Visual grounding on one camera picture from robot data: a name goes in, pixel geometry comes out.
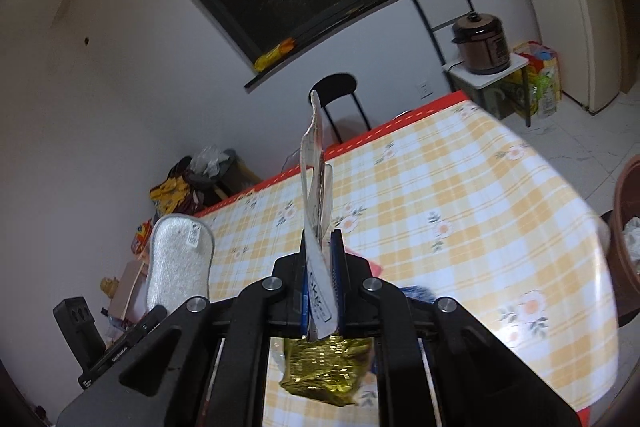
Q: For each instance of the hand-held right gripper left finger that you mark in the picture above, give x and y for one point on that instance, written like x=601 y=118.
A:
x=290 y=287

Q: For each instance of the black waste bin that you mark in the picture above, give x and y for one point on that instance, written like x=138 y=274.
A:
x=227 y=177

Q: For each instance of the red crumpled packet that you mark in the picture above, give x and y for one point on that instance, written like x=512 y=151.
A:
x=374 y=268

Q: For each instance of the blue wrapper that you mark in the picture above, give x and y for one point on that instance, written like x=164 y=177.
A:
x=419 y=292

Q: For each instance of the cream refrigerator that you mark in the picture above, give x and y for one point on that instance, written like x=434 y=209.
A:
x=595 y=32

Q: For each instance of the yellow snack packet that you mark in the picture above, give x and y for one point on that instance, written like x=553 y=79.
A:
x=274 y=54

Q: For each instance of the colourful shopping bag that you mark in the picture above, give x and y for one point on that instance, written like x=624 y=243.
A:
x=542 y=79

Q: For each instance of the small yellow toy figure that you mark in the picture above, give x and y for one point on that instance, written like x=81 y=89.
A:
x=110 y=287

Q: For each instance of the dark red bag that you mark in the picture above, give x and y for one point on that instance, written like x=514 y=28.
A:
x=189 y=203

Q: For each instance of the plain brown cardboard box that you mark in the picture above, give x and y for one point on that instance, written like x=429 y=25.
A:
x=127 y=289

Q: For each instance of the yellow plaid tablecloth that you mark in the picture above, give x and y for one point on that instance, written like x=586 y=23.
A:
x=450 y=167

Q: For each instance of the white wall socket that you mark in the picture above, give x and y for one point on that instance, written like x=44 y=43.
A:
x=426 y=89

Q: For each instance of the yellow snack bags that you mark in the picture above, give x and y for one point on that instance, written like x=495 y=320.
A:
x=167 y=196

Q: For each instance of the wooden stool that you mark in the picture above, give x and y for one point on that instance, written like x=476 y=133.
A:
x=245 y=179

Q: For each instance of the gold foil packet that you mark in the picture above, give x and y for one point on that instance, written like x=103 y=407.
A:
x=325 y=372

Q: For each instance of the black rack with white shelf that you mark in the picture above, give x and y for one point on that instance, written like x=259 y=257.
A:
x=487 y=79

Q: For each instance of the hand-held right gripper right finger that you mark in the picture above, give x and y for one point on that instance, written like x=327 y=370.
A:
x=337 y=272

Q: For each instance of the brown electric rice cooker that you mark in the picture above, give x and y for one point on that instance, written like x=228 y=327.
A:
x=482 y=44

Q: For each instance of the orange white snack bag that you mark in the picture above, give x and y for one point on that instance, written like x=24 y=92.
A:
x=141 y=237

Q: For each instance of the brown plastic trash bin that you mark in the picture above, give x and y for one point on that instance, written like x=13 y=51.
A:
x=622 y=197

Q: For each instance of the black round-back chair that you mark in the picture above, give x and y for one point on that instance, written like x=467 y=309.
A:
x=332 y=84

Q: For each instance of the crumpled clear bin liner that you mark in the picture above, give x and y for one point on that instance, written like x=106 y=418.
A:
x=206 y=161

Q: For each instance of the white plastic bag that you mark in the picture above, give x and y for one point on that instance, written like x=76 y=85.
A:
x=634 y=229

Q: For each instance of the clear plastic packet with label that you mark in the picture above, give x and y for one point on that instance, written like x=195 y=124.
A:
x=314 y=207

